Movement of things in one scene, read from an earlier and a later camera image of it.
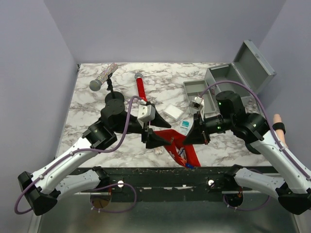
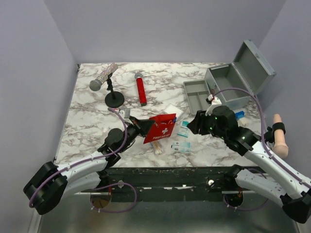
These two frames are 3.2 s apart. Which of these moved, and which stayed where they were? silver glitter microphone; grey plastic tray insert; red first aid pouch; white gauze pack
Moved: red first aid pouch
Stayed: grey plastic tray insert; white gauze pack; silver glitter microphone
